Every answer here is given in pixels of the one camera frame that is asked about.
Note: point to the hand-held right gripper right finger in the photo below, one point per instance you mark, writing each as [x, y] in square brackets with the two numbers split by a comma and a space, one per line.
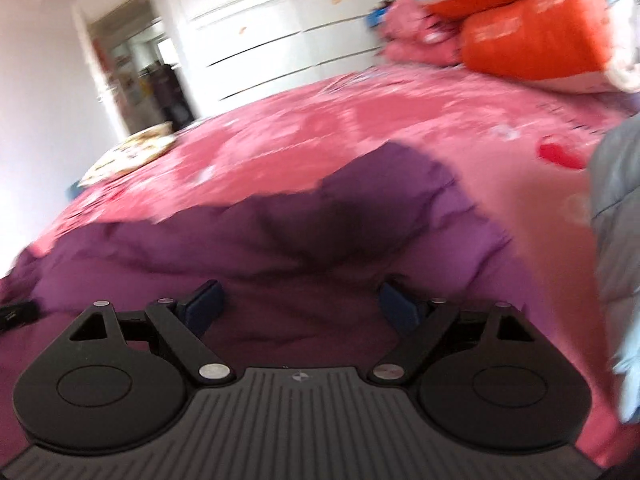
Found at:
[400, 308]

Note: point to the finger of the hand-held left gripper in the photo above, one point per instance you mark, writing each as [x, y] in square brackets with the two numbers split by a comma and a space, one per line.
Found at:
[17, 316]

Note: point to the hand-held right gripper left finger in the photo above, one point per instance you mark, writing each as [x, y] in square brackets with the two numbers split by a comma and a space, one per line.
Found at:
[205, 306]

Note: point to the purple hooded padded jacket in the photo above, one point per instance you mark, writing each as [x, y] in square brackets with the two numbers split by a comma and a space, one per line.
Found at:
[310, 240]

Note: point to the round blue object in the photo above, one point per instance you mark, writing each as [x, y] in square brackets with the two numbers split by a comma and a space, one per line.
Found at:
[74, 190]

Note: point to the patterned cream pillow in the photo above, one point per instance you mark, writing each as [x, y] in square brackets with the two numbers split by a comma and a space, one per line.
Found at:
[130, 152]

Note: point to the pink heart print blanket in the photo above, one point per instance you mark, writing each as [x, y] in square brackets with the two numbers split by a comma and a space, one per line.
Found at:
[360, 110]

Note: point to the light blue padded jacket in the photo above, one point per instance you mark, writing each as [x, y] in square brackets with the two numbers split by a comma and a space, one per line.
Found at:
[617, 260]

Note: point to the white wardrobe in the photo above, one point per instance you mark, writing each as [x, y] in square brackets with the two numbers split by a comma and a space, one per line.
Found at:
[280, 25]

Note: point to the small blue object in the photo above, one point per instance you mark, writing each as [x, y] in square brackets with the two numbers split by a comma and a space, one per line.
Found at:
[376, 16]

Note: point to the orange and teal quilt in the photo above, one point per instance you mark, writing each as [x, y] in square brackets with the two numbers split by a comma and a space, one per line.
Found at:
[530, 20]

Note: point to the white door frame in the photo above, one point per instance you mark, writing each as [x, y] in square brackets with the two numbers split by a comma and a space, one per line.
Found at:
[107, 80]

